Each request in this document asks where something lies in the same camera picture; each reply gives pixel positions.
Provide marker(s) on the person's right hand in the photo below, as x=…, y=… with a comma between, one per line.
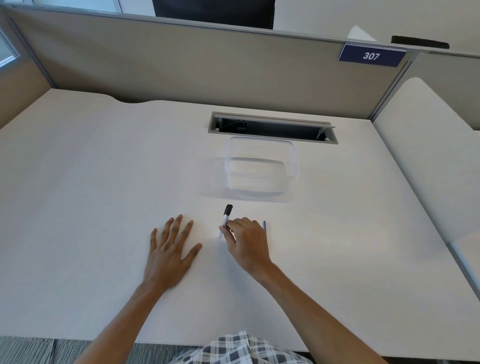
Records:
x=249, y=247

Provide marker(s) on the person's left hand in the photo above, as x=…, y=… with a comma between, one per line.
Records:
x=167, y=262

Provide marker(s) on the blue pen refill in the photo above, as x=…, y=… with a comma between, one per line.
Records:
x=264, y=225

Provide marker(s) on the white pen with black cap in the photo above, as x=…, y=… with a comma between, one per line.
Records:
x=227, y=212

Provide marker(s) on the person's left forearm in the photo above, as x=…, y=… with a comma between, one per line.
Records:
x=123, y=326

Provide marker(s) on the person's right forearm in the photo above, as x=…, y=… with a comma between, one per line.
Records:
x=322, y=318

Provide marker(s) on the clear plastic container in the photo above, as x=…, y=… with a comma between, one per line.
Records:
x=262, y=176

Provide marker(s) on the plaid shorts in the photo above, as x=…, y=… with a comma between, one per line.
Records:
x=240, y=350

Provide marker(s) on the white rounded side divider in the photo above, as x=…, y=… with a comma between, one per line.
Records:
x=423, y=150

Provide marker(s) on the beige side partition panel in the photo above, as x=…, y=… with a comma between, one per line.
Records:
x=18, y=97

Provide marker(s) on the blue number sign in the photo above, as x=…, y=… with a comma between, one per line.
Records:
x=371, y=56

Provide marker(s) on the black monitor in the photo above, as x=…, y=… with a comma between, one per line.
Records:
x=213, y=13

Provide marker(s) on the white divider tip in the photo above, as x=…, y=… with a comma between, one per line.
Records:
x=360, y=35

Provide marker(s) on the beige neighbouring partition panel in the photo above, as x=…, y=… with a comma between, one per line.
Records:
x=450, y=86

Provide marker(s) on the partition window pane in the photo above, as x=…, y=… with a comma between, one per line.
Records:
x=7, y=52

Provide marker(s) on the black chair back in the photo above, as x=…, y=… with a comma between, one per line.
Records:
x=420, y=42

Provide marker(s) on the glass door with metal frame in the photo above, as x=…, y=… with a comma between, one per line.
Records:
x=75, y=3

